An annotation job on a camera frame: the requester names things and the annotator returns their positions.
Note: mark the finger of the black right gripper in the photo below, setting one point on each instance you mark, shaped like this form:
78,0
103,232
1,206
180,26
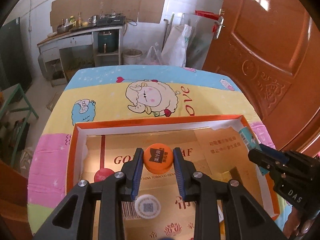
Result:
271,152

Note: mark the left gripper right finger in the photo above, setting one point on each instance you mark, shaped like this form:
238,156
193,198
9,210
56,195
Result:
243,216

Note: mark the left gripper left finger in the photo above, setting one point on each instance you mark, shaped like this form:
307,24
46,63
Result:
73,218

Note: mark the teal tube box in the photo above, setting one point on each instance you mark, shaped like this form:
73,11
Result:
249,139

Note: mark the red bottle cap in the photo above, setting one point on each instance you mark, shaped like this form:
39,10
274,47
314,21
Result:
102,174

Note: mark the large orange bottle cap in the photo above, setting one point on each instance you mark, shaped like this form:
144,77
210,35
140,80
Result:
158,158

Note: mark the white bottle cap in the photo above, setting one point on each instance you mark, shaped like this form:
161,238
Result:
147,206

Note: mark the person right hand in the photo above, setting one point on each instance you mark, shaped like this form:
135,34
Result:
294,227

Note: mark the orange shallow cardboard tray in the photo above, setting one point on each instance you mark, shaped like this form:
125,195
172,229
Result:
212,143

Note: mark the blue bottle cap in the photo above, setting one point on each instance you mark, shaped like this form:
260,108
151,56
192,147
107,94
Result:
166,238

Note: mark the colourful cartoon tablecloth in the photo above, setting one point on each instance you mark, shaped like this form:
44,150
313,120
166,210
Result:
128,92

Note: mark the brown wooden door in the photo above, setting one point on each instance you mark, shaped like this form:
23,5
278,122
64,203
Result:
270,49

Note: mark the green metal rack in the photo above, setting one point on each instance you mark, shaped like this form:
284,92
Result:
13,101

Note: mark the white woven sack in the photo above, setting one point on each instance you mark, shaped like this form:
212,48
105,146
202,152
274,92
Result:
174,52

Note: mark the white bucket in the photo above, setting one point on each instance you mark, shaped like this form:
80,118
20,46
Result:
131,56

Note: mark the white plastic bag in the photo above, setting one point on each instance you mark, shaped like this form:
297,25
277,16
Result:
153,57

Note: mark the kitchen counter cabinet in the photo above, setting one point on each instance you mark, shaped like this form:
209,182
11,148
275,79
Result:
63,55

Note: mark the metal basin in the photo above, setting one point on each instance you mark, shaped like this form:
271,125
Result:
64,28

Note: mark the black gas stove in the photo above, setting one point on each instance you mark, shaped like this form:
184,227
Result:
109,20

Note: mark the silver door handle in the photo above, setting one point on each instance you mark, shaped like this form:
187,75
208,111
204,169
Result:
219,25

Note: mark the cardboard wall panel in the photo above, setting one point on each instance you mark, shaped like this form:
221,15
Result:
146,11

